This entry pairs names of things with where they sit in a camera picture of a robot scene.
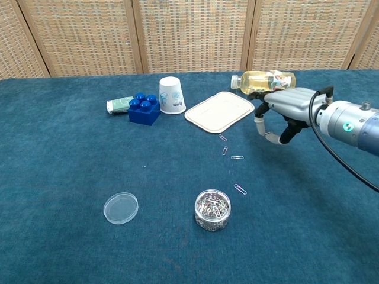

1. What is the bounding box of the blue toy building block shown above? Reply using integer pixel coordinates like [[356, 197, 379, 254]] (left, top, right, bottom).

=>
[[127, 92, 162, 127]]

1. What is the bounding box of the woven folding screen panel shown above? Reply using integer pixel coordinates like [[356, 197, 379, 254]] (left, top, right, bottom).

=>
[[131, 0, 256, 74], [17, 0, 149, 78], [0, 0, 50, 80], [349, 11, 379, 70], [246, 0, 377, 72]]

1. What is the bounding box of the black cable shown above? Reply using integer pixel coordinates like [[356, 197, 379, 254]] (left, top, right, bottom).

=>
[[307, 85, 379, 192]]

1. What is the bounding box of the clear jar of paperclips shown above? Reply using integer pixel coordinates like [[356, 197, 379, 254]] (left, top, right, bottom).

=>
[[194, 189, 232, 233]]

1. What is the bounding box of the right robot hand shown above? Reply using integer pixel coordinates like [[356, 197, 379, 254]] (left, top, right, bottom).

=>
[[248, 87, 323, 145]]

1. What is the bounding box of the teal table cloth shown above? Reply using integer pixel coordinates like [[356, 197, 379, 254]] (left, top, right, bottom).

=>
[[0, 69, 379, 284]]

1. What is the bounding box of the beige rectangular tray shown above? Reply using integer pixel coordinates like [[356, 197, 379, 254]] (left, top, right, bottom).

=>
[[184, 91, 256, 134]]

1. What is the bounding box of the bottle of yellow liquid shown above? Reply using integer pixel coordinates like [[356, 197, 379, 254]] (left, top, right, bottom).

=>
[[230, 70, 297, 96]]

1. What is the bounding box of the white paper cup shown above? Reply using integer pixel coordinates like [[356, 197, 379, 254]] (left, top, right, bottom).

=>
[[158, 76, 187, 115]]

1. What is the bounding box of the clear round plastic lid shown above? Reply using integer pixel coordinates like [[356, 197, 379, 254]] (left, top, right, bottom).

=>
[[103, 192, 139, 225]]

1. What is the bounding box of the green white rolled packet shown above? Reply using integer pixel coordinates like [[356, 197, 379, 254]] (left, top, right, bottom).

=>
[[106, 96, 134, 115]]

